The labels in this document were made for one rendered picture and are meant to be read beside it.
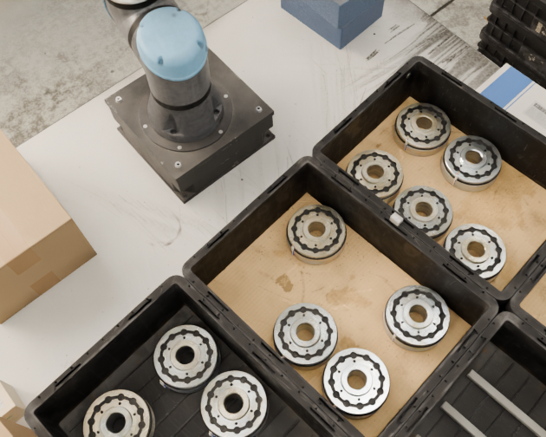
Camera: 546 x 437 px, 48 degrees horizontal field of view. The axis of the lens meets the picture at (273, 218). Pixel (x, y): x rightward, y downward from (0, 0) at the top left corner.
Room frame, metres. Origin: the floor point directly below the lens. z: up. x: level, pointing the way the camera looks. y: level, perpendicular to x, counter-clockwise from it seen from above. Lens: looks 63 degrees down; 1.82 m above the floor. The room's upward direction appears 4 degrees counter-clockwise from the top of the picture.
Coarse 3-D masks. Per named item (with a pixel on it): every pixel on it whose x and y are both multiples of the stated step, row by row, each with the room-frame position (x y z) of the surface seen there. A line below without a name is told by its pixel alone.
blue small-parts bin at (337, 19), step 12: (312, 0) 1.07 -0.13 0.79; (324, 0) 1.04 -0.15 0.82; (336, 0) 1.09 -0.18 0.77; (348, 0) 1.02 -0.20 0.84; (360, 0) 1.04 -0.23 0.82; (372, 0) 1.06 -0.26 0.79; (324, 12) 1.04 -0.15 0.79; (336, 12) 1.01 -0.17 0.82; (348, 12) 1.02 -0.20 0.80; (360, 12) 1.04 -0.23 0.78; (336, 24) 1.01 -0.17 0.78
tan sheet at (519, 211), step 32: (384, 128) 0.68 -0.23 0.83; (416, 160) 0.61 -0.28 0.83; (448, 192) 0.53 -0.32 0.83; (480, 192) 0.53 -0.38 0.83; (512, 192) 0.52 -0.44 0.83; (544, 192) 0.52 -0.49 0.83; (480, 224) 0.47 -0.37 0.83; (512, 224) 0.46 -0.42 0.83; (544, 224) 0.46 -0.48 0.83; (512, 256) 0.40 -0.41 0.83
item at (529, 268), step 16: (432, 64) 0.75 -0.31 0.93; (448, 80) 0.71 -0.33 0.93; (368, 96) 0.69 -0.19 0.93; (480, 96) 0.67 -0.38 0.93; (352, 112) 0.66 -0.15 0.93; (496, 112) 0.63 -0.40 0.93; (336, 128) 0.62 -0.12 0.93; (528, 128) 0.59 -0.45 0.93; (320, 144) 0.59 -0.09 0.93; (544, 144) 0.56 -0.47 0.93; (320, 160) 0.56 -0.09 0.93; (368, 192) 0.49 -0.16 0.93; (384, 208) 0.46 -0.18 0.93; (400, 224) 0.43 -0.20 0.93; (432, 240) 0.40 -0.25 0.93; (448, 256) 0.37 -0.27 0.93; (544, 256) 0.36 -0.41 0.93; (464, 272) 0.34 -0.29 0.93; (528, 272) 0.33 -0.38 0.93; (496, 288) 0.31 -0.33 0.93; (512, 288) 0.31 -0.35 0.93
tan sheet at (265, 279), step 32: (256, 256) 0.44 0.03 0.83; (288, 256) 0.43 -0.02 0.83; (352, 256) 0.42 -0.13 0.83; (384, 256) 0.42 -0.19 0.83; (224, 288) 0.38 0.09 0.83; (256, 288) 0.38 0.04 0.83; (288, 288) 0.37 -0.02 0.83; (320, 288) 0.37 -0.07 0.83; (352, 288) 0.36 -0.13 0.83; (384, 288) 0.36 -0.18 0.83; (256, 320) 0.32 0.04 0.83; (352, 320) 0.31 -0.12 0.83; (416, 320) 0.30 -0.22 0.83; (384, 352) 0.25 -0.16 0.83; (416, 352) 0.25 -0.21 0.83; (448, 352) 0.24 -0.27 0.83; (320, 384) 0.21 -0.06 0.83; (352, 384) 0.20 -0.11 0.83; (416, 384) 0.20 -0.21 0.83; (384, 416) 0.15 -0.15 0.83
